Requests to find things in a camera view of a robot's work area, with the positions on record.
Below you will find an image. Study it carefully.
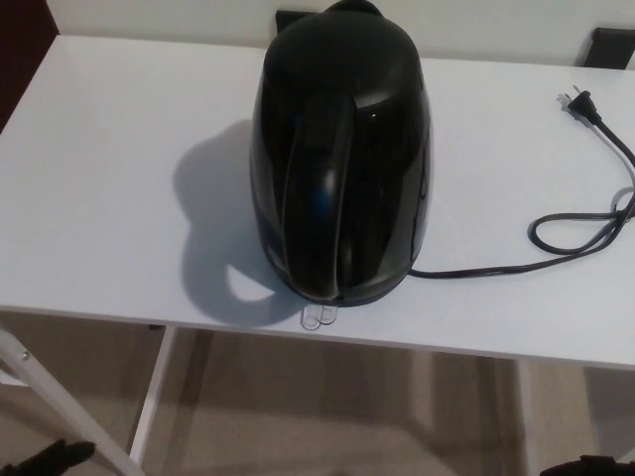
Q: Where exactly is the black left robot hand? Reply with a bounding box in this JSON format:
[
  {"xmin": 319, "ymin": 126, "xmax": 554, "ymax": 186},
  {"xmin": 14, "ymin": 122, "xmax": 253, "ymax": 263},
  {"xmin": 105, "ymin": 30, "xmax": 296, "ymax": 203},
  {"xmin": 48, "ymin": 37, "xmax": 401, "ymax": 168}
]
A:
[{"xmin": 9, "ymin": 438, "xmax": 96, "ymax": 476}]

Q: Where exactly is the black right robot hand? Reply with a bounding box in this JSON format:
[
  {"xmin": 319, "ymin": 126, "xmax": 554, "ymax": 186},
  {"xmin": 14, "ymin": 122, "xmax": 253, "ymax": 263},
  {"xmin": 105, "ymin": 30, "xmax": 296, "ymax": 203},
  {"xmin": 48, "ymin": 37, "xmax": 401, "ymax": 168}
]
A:
[{"xmin": 538, "ymin": 453, "xmax": 635, "ymax": 476}]

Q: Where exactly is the black kettle base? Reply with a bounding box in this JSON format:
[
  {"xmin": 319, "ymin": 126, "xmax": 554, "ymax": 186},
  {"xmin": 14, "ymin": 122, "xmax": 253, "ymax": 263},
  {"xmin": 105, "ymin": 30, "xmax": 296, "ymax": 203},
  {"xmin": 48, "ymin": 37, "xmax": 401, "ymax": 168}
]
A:
[{"xmin": 292, "ymin": 270, "xmax": 414, "ymax": 304}]

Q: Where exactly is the black electric kettle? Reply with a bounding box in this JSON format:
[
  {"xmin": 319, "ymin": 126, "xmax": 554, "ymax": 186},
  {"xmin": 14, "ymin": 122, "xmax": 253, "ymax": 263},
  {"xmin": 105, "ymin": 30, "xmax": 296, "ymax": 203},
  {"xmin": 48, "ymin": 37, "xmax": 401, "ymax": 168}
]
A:
[{"xmin": 249, "ymin": 0, "xmax": 434, "ymax": 301}]

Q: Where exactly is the black power cord with plug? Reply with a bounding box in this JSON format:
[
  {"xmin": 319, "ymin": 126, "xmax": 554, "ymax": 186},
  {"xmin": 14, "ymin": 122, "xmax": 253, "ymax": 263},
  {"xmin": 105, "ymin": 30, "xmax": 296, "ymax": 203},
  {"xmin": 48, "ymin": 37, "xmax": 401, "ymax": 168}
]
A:
[{"xmin": 410, "ymin": 84, "xmax": 635, "ymax": 280}]

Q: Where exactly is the clear kettle switch lever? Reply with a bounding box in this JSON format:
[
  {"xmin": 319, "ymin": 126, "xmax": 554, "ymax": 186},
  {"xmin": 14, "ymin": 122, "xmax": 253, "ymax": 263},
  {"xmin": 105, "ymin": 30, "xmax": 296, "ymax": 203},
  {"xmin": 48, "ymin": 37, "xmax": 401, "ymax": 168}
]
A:
[{"xmin": 299, "ymin": 301, "xmax": 340, "ymax": 331}]

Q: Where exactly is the white table with metal frame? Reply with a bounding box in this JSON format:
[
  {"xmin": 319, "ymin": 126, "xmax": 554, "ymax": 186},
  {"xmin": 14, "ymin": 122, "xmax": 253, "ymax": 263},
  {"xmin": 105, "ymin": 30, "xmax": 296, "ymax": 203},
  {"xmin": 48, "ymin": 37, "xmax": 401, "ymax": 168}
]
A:
[{"xmin": 0, "ymin": 34, "xmax": 635, "ymax": 476}]

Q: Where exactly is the dark red wall panel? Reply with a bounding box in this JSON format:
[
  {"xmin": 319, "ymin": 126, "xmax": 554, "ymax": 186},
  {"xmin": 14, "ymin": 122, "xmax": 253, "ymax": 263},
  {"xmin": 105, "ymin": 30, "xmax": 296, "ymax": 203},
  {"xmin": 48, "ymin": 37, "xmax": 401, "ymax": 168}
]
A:
[{"xmin": 0, "ymin": 0, "xmax": 49, "ymax": 125}]

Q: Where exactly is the large black wall box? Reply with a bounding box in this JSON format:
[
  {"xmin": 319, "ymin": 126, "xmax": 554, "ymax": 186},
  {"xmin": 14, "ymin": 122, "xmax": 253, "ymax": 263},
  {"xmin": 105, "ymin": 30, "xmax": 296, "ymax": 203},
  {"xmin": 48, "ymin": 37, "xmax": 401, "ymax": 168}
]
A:
[{"xmin": 584, "ymin": 28, "xmax": 635, "ymax": 68}]

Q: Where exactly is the small black wall box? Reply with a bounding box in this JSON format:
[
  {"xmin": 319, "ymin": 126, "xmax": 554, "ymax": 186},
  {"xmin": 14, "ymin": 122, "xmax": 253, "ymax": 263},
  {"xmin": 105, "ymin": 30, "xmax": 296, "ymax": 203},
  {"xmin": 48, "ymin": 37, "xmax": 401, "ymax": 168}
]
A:
[{"xmin": 275, "ymin": 9, "xmax": 307, "ymax": 36}]

